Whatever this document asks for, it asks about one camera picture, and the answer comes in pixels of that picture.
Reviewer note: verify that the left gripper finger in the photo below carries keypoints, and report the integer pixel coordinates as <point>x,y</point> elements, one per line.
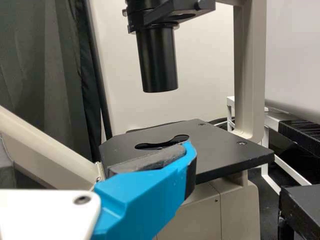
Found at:
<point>145,195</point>

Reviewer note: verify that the cream microscope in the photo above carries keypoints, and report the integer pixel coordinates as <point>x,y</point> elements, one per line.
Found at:
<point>225,150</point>

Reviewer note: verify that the black platform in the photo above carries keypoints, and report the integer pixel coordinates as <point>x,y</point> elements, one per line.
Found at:
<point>302,207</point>
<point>302,130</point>

